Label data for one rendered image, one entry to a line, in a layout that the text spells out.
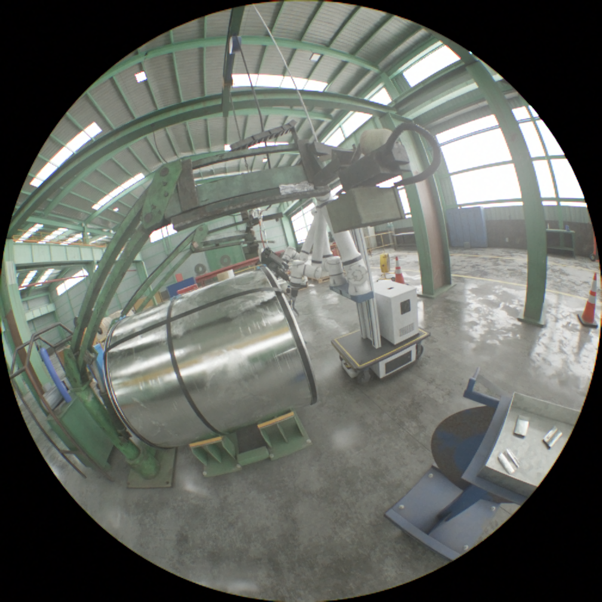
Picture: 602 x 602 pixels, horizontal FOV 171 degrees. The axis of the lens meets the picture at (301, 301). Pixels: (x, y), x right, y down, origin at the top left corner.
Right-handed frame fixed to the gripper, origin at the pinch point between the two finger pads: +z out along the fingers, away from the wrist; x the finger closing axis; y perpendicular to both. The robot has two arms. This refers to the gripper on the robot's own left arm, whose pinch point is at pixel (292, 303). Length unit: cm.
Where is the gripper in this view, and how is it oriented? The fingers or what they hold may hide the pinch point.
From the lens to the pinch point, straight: 158.6
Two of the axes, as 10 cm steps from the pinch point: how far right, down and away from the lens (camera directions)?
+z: -1.7, 9.2, 3.5
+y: -9.8, -1.3, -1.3
